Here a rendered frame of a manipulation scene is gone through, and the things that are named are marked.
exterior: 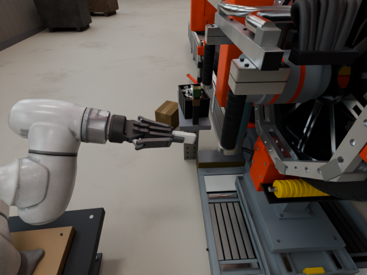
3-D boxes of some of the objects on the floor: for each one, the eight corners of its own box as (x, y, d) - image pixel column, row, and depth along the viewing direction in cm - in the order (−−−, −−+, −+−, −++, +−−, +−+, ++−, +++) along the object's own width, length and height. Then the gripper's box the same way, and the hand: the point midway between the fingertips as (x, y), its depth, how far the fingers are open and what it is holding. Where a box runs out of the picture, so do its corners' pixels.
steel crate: (57, 27, 545) (46, -4, 503) (94, 25, 554) (86, -4, 512) (44, 33, 484) (31, 0, 442) (86, 31, 492) (77, -1, 450)
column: (197, 159, 149) (200, 111, 122) (184, 159, 148) (184, 111, 122) (195, 150, 157) (198, 103, 130) (183, 150, 156) (183, 103, 130)
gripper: (106, 131, 45) (203, 143, 51) (113, 103, 55) (194, 116, 61) (105, 155, 49) (195, 163, 56) (112, 125, 59) (188, 135, 66)
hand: (183, 137), depth 58 cm, fingers closed
